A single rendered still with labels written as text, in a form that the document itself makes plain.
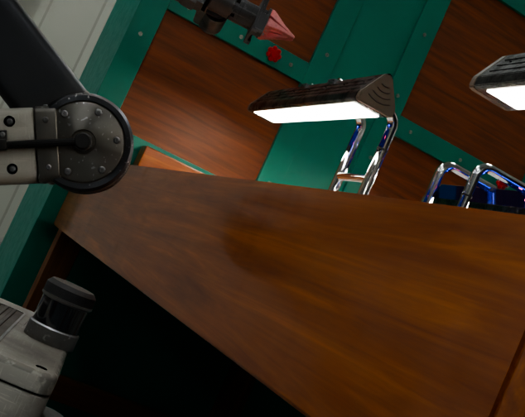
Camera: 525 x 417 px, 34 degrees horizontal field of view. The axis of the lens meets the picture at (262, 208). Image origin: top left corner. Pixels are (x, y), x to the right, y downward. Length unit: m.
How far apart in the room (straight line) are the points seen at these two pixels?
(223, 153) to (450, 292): 1.79
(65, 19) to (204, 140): 1.93
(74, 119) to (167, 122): 1.18
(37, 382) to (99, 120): 0.35
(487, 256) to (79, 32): 3.64
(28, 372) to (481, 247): 0.56
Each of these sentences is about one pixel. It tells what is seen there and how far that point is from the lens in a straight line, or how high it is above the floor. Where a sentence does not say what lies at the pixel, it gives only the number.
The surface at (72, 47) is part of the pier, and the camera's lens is 4.10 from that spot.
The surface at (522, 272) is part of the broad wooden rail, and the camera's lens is 0.53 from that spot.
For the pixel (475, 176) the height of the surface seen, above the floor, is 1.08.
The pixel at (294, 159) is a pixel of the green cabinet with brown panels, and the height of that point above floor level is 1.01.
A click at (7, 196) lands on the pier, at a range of 4.05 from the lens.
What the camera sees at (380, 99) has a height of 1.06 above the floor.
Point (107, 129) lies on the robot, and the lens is 1.12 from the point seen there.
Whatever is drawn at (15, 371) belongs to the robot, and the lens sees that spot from 0.98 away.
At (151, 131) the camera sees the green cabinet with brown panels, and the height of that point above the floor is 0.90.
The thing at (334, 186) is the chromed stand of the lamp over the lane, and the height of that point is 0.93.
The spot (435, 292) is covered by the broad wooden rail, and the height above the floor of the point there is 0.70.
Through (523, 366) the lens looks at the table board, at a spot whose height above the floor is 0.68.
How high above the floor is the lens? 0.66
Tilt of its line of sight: 5 degrees up
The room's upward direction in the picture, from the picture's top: 24 degrees clockwise
